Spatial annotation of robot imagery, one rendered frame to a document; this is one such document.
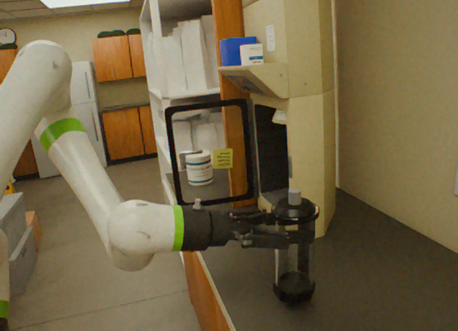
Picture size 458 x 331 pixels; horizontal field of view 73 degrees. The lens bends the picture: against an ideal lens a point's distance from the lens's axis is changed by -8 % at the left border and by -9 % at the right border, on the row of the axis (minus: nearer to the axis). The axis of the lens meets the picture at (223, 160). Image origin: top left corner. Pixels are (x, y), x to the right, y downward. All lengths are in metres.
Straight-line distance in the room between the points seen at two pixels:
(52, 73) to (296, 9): 0.64
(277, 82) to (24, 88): 0.62
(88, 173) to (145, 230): 0.25
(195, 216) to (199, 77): 1.62
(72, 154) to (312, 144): 0.67
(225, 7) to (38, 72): 0.76
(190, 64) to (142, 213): 1.66
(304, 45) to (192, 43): 1.28
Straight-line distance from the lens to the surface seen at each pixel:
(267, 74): 0.95
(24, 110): 0.73
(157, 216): 0.64
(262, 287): 0.95
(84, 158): 0.84
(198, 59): 2.18
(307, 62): 1.00
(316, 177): 1.08
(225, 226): 0.68
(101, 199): 0.79
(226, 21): 1.31
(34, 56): 0.80
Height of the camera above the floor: 1.53
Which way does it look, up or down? 16 degrees down
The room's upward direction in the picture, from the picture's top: 6 degrees counter-clockwise
